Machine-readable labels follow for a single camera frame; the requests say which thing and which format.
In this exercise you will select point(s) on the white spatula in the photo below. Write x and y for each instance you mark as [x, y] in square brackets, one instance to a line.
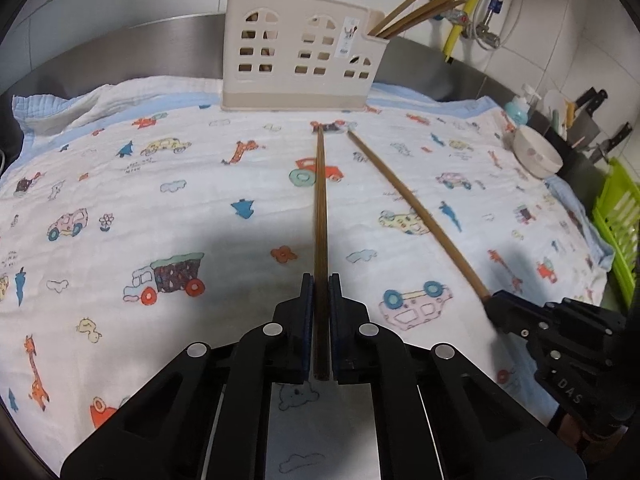
[552, 102]

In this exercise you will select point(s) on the dark utensil pot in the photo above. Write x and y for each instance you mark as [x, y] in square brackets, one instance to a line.
[580, 135]

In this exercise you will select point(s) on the white printed cartoon cloth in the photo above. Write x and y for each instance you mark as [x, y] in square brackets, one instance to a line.
[200, 210]

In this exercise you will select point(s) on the light blue pump bottle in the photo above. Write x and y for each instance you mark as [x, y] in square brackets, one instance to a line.
[517, 109]

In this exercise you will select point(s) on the brown wooden chopstick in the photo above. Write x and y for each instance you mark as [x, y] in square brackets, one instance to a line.
[320, 210]
[415, 205]

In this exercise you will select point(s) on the beige plastic utensil holder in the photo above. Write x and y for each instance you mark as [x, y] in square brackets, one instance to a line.
[290, 80]

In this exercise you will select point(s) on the person's right hand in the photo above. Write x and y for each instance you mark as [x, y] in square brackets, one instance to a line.
[567, 425]

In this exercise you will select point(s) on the green plastic rack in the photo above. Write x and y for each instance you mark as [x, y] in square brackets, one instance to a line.
[617, 220]

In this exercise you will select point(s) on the white ceramic bowl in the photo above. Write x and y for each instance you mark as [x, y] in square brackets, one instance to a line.
[537, 155]

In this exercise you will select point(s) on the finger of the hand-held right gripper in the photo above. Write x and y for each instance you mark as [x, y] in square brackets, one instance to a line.
[510, 312]

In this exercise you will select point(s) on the metal water valve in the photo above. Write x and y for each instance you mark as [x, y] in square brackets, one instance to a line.
[475, 27]

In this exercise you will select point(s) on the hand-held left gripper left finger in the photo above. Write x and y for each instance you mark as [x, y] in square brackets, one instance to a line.
[306, 330]

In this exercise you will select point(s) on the yellow gas pipe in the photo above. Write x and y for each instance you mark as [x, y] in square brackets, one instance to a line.
[472, 0]

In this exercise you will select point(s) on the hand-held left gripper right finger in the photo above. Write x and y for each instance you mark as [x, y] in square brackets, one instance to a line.
[336, 330]

